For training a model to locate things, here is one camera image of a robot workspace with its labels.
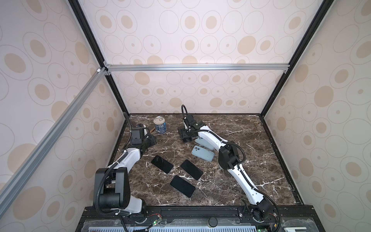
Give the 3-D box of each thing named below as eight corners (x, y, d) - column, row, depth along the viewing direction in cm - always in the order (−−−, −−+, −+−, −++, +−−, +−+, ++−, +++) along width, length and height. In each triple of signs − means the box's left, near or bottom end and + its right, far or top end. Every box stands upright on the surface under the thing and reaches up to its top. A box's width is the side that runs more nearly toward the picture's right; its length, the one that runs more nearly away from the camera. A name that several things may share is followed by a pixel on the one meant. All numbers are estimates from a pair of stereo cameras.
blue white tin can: (155, 134, 109) (152, 124, 101) (156, 125, 115) (154, 115, 106) (165, 134, 109) (163, 124, 101) (166, 125, 115) (165, 115, 106)
